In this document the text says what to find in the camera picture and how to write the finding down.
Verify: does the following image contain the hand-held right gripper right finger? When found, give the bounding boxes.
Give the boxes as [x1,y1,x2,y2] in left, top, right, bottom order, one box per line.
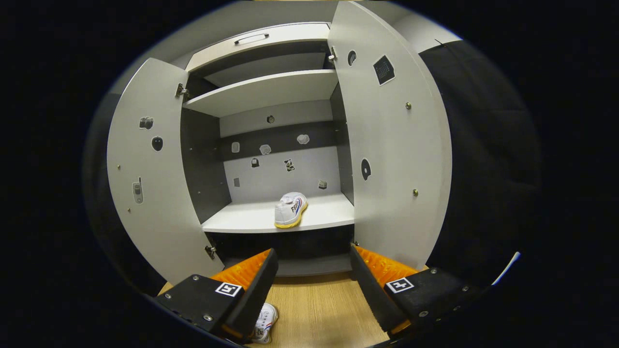
[350,244,484,339]

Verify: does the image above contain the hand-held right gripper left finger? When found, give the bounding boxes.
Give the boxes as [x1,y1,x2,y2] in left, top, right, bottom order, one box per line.
[154,249,279,345]

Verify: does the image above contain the white canvas shoe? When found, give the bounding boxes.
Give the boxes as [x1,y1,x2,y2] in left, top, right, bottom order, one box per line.
[249,303,279,345]
[274,192,309,229]

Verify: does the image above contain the white grey shoe cabinet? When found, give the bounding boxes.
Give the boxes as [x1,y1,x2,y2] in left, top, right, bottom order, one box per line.
[180,22,356,277]

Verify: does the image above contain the white cabinet door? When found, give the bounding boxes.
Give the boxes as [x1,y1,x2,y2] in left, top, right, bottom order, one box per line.
[106,58,225,286]
[327,1,453,271]

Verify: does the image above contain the white cabinet drawer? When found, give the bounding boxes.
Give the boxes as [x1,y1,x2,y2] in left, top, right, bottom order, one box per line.
[185,23,331,73]

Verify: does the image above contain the black drawer handle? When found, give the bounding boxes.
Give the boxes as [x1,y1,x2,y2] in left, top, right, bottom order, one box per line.
[234,33,270,45]

